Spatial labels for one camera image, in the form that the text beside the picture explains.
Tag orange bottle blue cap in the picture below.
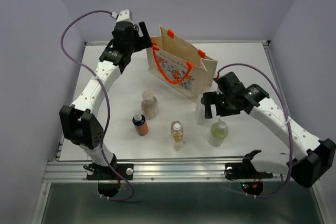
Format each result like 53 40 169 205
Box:
132 113 149 136

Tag peach conical squeeze bottle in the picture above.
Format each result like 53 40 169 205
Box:
141 89 159 120

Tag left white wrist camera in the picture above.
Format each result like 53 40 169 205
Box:
110 9 133 24

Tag cream canvas bag orange handles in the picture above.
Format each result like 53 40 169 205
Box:
146 26 217 101

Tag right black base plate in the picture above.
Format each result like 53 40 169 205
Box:
224 163 273 196

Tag green liquid soap bottle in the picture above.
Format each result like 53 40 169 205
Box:
207 119 229 147

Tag clear amber liquid bottle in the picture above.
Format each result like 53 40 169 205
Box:
171 121 184 151

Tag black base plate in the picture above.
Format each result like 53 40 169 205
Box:
224 163 273 196
83 163 134 201

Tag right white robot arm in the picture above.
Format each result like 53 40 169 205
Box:
195 72 335 188

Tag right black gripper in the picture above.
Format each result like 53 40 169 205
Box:
203 90 240 119

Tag aluminium frame rail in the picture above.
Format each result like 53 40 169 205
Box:
33 51 333 223

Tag white bottle black cap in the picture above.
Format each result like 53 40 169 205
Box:
194 94 208 125

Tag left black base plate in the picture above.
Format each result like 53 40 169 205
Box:
83 163 134 201

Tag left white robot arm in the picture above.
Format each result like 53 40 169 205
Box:
60 21 152 179

